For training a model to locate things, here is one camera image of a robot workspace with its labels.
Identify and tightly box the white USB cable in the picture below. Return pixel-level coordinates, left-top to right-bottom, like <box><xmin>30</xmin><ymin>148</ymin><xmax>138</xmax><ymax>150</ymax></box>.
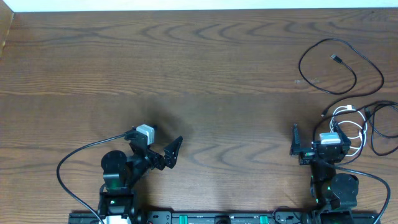
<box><xmin>328</xmin><ymin>104</ymin><xmax>369</xmax><ymax>157</ymax></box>

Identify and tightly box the black USB cable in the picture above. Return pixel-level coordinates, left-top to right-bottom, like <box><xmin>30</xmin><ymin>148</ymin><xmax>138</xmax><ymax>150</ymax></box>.
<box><xmin>297</xmin><ymin>37</ymin><xmax>386</xmax><ymax>118</ymax></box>
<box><xmin>312</xmin><ymin>100</ymin><xmax>398</xmax><ymax>166</ymax></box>

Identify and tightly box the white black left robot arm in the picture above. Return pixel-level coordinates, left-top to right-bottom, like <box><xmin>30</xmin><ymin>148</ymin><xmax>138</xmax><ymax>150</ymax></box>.
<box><xmin>98</xmin><ymin>134</ymin><xmax>183</xmax><ymax>223</ymax></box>

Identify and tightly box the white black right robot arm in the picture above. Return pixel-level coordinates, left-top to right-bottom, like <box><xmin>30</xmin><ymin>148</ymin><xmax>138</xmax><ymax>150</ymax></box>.
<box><xmin>289</xmin><ymin>123</ymin><xmax>359</xmax><ymax>223</ymax></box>

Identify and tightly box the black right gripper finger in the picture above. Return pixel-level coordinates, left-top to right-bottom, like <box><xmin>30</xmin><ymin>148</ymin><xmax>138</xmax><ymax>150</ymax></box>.
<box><xmin>334</xmin><ymin>121</ymin><xmax>351</xmax><ymax>149</ymax></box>
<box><xmin>289</xmin><ymin>124</ymin><xmax>302</xmax><ymax>156</ymax></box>

